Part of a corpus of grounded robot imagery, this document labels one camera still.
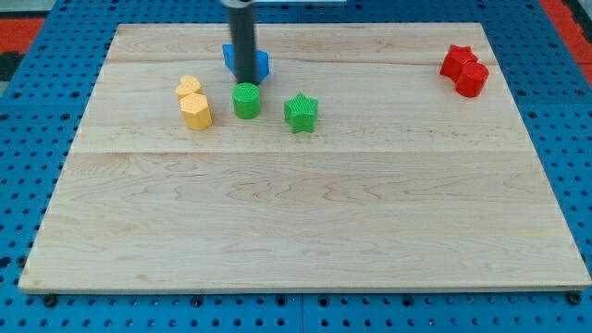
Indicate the blue cube block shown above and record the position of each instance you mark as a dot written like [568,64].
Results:
[263,70]

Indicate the blue triangle block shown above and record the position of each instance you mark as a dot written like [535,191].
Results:
[229,57]

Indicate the green star block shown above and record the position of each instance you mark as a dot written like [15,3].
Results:
[300,113]

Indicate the green cylinder block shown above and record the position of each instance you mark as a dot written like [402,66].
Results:
[246,100]

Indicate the light wooden board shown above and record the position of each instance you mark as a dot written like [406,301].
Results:
[404,185]

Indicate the yellow hexagon block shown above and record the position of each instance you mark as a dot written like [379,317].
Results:
[196,112]

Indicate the yellow heart block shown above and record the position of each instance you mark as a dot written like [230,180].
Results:
[188,84]

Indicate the red star block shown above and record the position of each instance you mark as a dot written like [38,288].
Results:
[455,59]

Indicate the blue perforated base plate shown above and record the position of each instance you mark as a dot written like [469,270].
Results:
[45,99]

